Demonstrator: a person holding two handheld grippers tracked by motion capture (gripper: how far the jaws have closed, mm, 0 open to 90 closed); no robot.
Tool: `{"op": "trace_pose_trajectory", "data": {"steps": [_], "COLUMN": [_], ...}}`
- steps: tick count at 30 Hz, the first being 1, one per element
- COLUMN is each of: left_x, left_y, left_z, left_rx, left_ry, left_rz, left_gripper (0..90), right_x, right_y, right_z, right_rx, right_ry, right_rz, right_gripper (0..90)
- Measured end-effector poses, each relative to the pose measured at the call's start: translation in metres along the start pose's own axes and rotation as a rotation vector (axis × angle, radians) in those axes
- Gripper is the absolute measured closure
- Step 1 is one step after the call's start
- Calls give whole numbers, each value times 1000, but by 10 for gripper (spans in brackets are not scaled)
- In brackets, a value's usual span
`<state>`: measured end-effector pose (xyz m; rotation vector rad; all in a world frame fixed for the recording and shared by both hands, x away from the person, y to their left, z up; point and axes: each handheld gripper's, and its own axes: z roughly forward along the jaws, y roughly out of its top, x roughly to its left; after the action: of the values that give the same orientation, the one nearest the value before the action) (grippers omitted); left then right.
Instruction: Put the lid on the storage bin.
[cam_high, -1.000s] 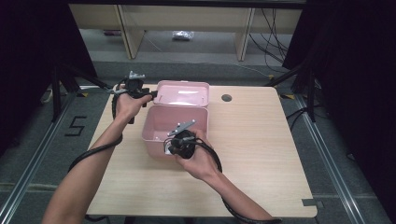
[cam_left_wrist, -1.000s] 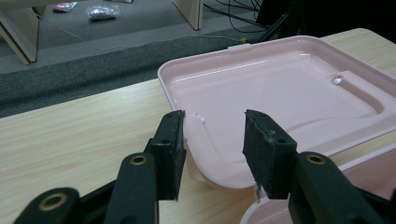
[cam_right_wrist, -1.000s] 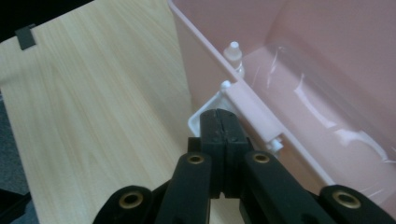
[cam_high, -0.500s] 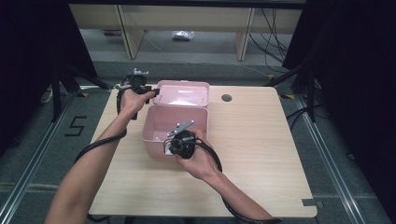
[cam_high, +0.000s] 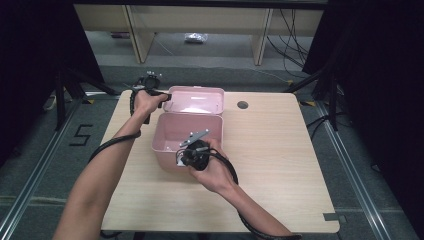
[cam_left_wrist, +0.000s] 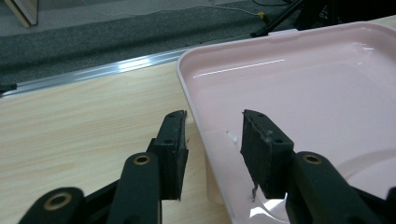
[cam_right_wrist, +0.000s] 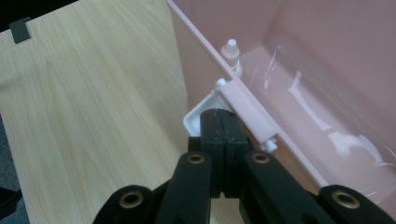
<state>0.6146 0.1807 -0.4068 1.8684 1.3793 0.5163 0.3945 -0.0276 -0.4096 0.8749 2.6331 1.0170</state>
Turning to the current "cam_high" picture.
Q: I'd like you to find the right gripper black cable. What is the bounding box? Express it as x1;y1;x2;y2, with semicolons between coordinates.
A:
208;149;303;240

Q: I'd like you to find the black floor cable bundle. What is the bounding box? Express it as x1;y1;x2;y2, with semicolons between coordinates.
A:
265;9;311;79

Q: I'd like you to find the aluminium floor rail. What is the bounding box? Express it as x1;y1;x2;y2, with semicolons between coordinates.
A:
0;98;84;240
314;101;391;240

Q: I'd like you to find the black curtain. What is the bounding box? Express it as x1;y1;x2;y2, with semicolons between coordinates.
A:
0;0;104;168
301;0;424;231

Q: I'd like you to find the black metal stand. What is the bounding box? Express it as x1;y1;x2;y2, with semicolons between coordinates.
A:
54;66;120;132
283;64;339;132

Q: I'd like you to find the person's left hand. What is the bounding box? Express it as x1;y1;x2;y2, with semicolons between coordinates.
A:
132;89;169;117

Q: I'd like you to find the pink storage box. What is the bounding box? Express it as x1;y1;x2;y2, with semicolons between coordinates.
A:
151;85;226;173

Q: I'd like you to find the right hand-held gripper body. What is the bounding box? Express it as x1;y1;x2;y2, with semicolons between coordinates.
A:
179;129;212;172

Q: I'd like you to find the person's right hand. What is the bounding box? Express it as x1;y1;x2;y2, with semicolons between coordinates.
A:
187;138;240;194

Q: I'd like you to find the white cable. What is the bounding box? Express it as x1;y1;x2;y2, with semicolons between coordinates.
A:
43;94;58;112

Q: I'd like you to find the clear plastic bag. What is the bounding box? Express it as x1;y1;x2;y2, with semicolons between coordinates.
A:
184;32;209;44

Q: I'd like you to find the grey tape patch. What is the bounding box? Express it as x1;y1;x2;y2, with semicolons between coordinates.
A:
323;212;348;224

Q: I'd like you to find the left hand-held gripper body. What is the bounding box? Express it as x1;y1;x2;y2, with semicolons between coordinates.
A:
123;70;164;93

